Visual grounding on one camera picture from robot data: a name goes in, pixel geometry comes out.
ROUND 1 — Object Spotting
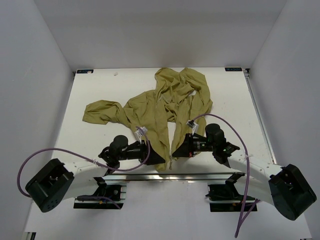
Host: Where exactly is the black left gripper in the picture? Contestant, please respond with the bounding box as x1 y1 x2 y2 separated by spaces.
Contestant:
117 140 165 166

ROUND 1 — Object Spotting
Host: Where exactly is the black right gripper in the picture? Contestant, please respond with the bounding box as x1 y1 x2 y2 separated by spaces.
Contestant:
172 133 216 158

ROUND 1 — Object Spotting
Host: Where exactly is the olive green jacket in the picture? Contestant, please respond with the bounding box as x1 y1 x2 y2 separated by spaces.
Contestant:
82 68 213 172

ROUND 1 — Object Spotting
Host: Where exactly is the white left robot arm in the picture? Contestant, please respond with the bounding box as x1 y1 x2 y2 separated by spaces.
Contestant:
25 135 166 213

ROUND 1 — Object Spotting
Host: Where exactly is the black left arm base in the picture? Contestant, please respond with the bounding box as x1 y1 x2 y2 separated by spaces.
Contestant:
73 177 127 210

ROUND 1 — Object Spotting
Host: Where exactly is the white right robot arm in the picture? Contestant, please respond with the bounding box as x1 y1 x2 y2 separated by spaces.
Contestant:
172 123 317 221

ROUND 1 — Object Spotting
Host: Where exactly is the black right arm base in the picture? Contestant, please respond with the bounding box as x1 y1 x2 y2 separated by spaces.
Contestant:
205 173 246 213

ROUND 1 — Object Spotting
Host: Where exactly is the blue label sticker right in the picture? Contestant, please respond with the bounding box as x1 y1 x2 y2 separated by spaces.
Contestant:
224 67 243 72

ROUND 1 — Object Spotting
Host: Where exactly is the blue label sticker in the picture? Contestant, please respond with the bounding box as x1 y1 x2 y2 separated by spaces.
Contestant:
76 69 94 74
224 67 243 72

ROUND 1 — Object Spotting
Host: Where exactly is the blue label sticker left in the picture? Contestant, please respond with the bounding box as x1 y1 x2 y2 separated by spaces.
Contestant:
76 69 94 74

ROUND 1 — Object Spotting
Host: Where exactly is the aluminium table edge rail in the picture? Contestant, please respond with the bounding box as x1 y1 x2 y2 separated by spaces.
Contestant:
102 172 285 182

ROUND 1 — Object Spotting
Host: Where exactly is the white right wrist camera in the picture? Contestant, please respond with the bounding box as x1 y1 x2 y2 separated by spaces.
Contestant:
186 120 199 135

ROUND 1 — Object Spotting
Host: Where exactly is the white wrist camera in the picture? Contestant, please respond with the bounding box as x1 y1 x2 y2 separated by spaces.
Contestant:
186 120 199 135
134 126 148 142

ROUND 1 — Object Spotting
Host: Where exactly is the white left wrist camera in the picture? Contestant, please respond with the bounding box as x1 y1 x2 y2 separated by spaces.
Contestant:
134 126 148 142

